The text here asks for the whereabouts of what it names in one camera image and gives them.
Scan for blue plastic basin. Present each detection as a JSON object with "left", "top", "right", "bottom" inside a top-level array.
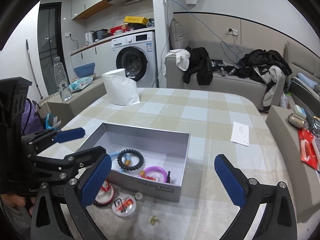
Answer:
[{"left": 74, "top": 62, "right": 95, "bottom": 79}]

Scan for clear plastic water bottle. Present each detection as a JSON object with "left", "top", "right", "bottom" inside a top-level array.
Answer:
[{"left": 54, "top": 56, "right": 72, "bottom": 102}]

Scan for grey cushion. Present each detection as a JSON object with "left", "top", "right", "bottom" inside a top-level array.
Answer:
[{"left": 169, "top": 18, "right": 189, "bottom": 50}]

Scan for white electric kettle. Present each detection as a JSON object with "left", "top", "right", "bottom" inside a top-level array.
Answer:
[{"left": 85, "top": 31, "right": 94, "bottom": 46}]

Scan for blue cable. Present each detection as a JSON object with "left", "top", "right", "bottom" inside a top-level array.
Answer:
[{"left": 152, "top": 0, "right": 245, "bottom": 88}]

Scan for blue plastic bag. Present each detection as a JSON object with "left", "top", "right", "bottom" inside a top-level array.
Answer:
[{"left": 45, "top": 113, "right": 61, "bottom": 131}]

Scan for purple bangle bracelet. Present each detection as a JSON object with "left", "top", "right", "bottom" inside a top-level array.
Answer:
[{"left": 138, "top": 166, "right": 168, "bottom": 183}]

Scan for black white jacket pile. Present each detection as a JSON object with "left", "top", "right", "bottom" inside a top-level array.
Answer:
[{"left": 228, "top": 49, "right": 292, "bottom": 112}]

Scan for white washing machine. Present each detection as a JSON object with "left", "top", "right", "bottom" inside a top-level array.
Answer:
[{"left": 111, "top": 31, "right": 159, "bottom": 88}]

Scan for black garment on sofa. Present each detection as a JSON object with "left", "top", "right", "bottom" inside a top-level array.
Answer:
[{"left": 182, "top": 47, "right": 213, "bottom": 86}]

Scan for red white round case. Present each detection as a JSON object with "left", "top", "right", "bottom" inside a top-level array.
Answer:
[{"left": 93, "top": 180, "right": 115, "bottom": 207}]

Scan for yellow box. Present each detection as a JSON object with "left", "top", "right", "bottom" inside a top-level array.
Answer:
[{"left": 124, "top": 16, "right": 149, "bottom": 25}]

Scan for white paper card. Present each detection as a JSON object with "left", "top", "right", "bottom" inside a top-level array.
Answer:
[{"left": 231, "top": 122, "right": 249, "bottom": 146}]

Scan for small yellow earrings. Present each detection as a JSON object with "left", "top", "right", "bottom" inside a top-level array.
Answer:
[{"left": 149, "top": 216, "right": 159, "bottom": 225}]

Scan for mop handle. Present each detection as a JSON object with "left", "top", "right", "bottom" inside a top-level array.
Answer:
[{"left": 25, "top": 39, "right": 43, "bottom": 99}]

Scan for grey phone box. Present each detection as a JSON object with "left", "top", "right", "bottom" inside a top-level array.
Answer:
[{"left": 79, "top": 123, "right": 190, "bottom": 202}]

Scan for grey sofa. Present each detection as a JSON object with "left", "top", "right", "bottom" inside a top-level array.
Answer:
[{"left": 164, "top": 41, "right": 287, "bottom": 112}]

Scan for person's left hand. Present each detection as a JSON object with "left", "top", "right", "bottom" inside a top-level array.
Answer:
[{"left": 1, "top": 192, "right": 26, "bottom": 215}]

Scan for silver metal case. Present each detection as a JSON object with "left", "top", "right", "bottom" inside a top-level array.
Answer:
[{"left": 287, "top": 113, "right": 307, "bottom": 129}]

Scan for wall power socket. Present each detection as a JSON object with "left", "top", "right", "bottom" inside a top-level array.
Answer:
[{"left": 227, "top": 28, "right": 238, "bottom": 36}]

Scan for checked tablecloth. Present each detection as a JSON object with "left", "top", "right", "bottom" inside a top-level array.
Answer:
[{"left": 66, "top": 88, "right": 290, "bottom": 239}]

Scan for black bead bracelet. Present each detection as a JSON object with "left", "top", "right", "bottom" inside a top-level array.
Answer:
[{"left": 117, "top": 148, "right": 145, "bottom": 172}]

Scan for purple bag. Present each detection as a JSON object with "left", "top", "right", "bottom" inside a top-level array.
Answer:
[{"left": 21, "top": 100, "right": 43, "bottom": 135}]

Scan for small round white cap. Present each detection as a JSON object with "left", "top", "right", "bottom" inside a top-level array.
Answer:
[{"left": 134, "top": 192, "right": 143, "bottom": 200}]

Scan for red packet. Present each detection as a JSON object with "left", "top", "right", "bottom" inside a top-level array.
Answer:
[{"left": 298, "top": 129, "right": 319, "bottom": 172}]

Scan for wet wipes pack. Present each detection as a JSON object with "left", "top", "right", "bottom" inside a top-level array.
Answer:
[{"left": 69, "top": 76, "right": 93, "bottom": 93}]

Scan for white garment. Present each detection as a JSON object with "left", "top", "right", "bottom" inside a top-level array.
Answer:
[{"left": 165, "top": 49, "right": 190, "bottom": 72}]

